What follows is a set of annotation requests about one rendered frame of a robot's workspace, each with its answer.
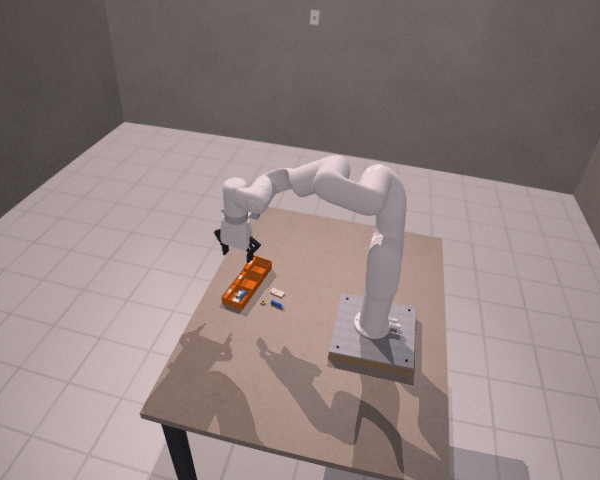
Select white domino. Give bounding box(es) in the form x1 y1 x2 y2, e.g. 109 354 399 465
270 288 285 298

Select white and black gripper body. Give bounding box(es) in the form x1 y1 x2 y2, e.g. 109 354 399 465
220 216 253 250

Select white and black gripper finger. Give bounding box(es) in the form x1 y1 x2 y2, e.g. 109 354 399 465
246 236 261 263
214 229 229 255

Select blue and white eraser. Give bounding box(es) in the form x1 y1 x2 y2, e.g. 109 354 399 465
233 289 246 303

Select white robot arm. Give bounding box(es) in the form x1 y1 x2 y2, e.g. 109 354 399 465
221 155 407 339

